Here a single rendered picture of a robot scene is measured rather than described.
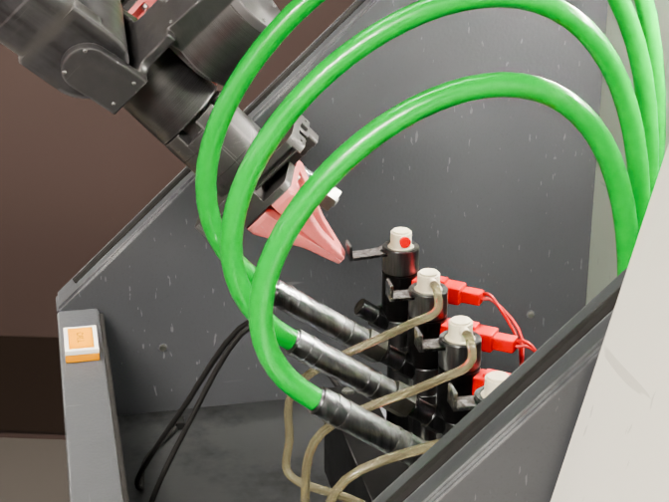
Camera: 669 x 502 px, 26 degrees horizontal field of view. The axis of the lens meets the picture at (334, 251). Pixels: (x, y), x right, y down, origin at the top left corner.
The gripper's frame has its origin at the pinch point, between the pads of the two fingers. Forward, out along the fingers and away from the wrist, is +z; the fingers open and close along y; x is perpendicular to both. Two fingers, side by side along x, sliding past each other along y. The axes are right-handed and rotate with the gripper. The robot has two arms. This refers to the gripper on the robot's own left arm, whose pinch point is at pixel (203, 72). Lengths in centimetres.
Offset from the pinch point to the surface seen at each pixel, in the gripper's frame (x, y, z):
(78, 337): 29.2, 5.8, 6.6
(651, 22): -27.4, 10.1, 18.4
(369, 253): -2.6, 0.1, 19.7
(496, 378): -12.9, -16.4, 34.3
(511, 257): 5.0, 40.6, 20.8
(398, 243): -4.6, 1.0, 20.4
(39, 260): 121, 125, -51
